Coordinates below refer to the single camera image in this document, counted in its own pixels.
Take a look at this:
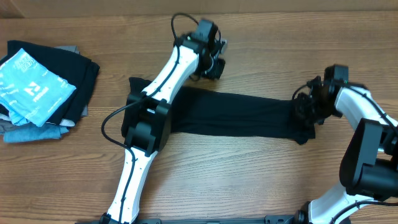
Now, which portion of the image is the black t-shirt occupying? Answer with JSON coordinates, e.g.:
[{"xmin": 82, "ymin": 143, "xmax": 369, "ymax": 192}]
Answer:
[{"xmin": 120, "ymin": 77, "xmax": 316, "ymax": 146}]

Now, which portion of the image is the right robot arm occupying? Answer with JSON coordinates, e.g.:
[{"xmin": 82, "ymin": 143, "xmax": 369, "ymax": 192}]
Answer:
[{"xmin": 290, "ymin": 64, "xmax": 397, "ymax": 224}]

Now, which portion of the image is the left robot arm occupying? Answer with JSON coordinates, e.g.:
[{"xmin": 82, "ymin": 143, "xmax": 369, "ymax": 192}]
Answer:
[{"xmin": 99, "ymin": 19, "xmax": 227, "ymax": 223}]

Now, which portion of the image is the folded black shirt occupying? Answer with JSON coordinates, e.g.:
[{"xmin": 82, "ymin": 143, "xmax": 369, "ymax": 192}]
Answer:
[{"xmin": 1, "ymin": 40, "xmax": 100, "ymax": 124}]

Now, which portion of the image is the folded light blue printed shirt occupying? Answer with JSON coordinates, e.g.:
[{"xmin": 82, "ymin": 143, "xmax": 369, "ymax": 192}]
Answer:
[{"xmin": 1, "ymin": 49, "xmax": 76, "ymax": 127}]

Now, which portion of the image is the folded blue heather shirt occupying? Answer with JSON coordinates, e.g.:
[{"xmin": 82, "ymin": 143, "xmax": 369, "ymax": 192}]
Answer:
[{"xmin": 3, "ymin": 123, "xmax": 69, "ymax": 143}]

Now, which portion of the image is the folded white grey garment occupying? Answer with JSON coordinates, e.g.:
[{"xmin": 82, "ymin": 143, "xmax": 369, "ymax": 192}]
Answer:
[{"xmin": 1, "ymin": 114, "xmax": 75, "ymax": 134}]

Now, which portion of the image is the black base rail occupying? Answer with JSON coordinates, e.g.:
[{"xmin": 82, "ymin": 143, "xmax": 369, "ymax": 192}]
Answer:
[{"xmin": 74, "ymin": 214, "xmax": 312, "ymax": 224}]

